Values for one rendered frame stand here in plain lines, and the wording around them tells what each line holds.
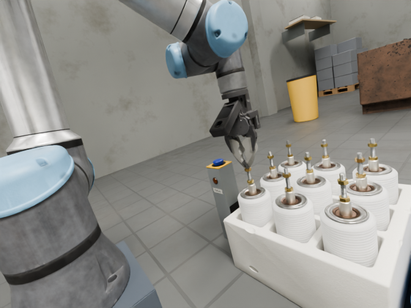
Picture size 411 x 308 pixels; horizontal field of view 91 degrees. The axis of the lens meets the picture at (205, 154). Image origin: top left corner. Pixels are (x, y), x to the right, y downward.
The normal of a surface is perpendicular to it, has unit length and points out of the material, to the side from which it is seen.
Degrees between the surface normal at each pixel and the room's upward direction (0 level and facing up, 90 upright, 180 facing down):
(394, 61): 90
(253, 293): 0
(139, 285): 0
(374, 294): 90
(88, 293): 72
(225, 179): 90
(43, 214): 90
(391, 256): 0
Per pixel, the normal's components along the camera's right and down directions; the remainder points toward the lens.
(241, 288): -0.25, -0.94
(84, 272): 0.69, -0.35
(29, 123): 0.30, 0.14
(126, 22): 0.58, 0.04
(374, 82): -0.63, 0.33
